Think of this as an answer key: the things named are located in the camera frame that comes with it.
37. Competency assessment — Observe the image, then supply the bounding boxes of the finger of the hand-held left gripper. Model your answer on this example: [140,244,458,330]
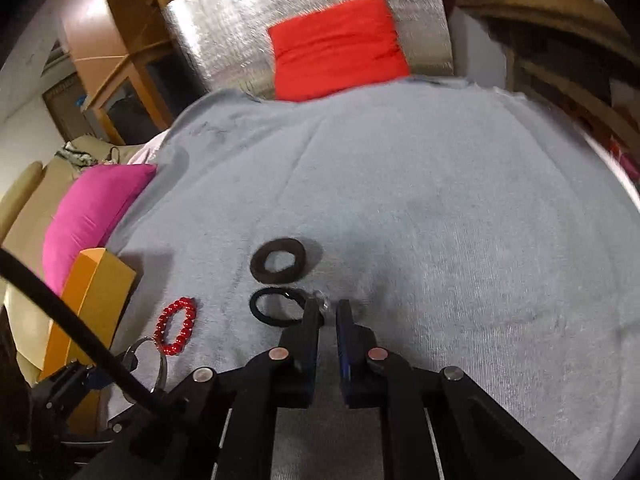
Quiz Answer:
[31,360,110,413]

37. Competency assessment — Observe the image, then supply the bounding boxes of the metal cuff bracelet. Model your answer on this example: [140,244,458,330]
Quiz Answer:
[121,337,169,403]

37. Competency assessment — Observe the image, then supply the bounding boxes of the dark wicker panel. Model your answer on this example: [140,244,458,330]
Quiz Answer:
[42,72,101,143]

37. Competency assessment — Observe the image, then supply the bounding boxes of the beige sofa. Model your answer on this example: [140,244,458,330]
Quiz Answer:
[0,135,151,386]

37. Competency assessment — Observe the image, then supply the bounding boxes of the black hair tie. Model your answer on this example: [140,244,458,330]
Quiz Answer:
[249,287,308,326]

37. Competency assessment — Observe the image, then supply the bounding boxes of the zebra patterned cloth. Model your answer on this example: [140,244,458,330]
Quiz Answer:
[55,142,98,167]

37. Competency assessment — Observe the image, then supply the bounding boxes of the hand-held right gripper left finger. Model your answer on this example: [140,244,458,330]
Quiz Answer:
[75,297,321,480]

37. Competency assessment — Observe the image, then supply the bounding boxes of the red pillow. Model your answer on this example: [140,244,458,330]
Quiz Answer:
[267,0,413,102]

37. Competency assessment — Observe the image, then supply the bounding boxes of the red bead bracelet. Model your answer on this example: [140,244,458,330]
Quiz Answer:
[156,297,197,356]

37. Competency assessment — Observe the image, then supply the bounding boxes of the orange cardboard box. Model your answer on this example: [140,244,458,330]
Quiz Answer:
[40,247,138,381]

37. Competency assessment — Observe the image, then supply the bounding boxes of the grey blanket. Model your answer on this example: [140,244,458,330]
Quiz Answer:
[85,75,640,480]

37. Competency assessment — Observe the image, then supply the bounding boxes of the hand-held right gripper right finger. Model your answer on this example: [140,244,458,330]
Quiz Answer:
[337,300,581,480]

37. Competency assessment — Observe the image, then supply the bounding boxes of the wooden shelf rack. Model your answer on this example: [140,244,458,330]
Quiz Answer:
[450,0,640,181]

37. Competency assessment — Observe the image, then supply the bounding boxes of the pink pillow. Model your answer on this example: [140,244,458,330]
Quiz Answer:
[42,163,158,297]

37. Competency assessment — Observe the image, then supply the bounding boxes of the wooden cabinet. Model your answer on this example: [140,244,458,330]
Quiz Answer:
[60,0,216,146]

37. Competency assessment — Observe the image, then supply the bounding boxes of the brown hair scrunchie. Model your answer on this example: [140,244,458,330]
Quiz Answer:
[250,238,309,282]

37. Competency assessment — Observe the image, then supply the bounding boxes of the black cable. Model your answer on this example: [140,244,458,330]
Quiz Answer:
[0,248,171,406]

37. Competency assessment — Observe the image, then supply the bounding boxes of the silver foil mat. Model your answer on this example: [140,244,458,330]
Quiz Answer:
[162,0,456,103]

